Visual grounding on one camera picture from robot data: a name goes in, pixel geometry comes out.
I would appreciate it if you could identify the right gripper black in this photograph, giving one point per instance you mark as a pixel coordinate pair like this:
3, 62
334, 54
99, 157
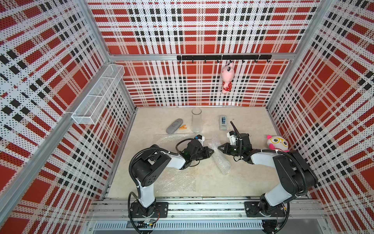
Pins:
226, 146

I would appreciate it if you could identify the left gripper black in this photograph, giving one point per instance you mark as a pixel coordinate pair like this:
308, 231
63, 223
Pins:
207, 155

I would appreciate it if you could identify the bubble wrap sheet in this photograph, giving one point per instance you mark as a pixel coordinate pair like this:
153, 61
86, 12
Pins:
213, 141
173, 182

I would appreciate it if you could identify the clear glass vase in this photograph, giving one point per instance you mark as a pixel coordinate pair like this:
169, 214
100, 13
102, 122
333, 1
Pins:
197, 125

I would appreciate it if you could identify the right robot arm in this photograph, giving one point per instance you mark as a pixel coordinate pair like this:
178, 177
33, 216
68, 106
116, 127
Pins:
294, 173

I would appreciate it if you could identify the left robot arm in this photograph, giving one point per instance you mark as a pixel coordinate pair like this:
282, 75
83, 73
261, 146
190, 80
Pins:
148, 164

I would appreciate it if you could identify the grey oval case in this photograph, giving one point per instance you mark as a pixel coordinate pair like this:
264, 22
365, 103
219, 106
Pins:
174, 126

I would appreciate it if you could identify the pink white owl plush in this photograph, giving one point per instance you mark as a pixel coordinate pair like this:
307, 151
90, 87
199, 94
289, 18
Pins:
277, 143

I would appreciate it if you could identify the hanging pink plush toy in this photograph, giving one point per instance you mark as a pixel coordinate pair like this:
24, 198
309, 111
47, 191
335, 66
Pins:
227, 76

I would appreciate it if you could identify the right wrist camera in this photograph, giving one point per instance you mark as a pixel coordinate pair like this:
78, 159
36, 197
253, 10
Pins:
232, 136

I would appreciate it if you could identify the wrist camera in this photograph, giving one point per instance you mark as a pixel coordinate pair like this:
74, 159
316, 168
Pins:
200, 138
232, 136

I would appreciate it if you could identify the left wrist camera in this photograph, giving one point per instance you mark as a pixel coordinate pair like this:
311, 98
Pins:
200, 138

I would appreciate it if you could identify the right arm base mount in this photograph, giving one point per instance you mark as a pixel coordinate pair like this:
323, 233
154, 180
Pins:
262, 209

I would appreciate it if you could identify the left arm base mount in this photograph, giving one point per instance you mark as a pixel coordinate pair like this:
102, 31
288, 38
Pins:
155, 210

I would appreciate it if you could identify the black hook rail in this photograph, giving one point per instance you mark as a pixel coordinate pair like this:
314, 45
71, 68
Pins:
223, 57

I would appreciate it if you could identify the white wire mesh basket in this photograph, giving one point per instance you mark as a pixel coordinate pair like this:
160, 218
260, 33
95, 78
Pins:
105, 83

